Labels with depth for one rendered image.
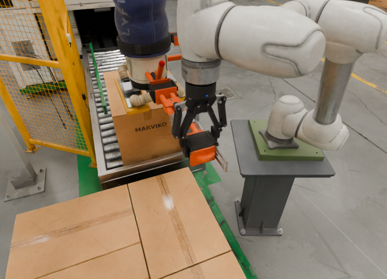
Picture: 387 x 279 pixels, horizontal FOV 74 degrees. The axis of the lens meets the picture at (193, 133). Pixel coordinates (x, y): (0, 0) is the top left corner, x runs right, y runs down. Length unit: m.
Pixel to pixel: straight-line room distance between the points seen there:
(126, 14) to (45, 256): 1.14
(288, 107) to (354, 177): 1.48
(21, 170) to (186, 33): 2.19
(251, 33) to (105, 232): 1.24
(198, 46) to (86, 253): 1.16
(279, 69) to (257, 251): 1.68
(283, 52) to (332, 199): 2.11
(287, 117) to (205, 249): 0.78
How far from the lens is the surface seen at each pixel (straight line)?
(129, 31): 1.08
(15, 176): 2.60
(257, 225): 2.04
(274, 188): 1.73
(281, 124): 1.45
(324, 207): 2.40
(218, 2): 0.53
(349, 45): 0.99
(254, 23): 0.47
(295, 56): 0.45
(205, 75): 0.58
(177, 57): 1.29
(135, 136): 1.58
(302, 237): 2.17
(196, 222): 1.43
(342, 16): 0.97
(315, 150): 1.61
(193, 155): 0.69
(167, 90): 0.96
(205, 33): 0.51
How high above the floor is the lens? 1.75
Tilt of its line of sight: 38 degrees down
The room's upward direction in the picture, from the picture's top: straight up
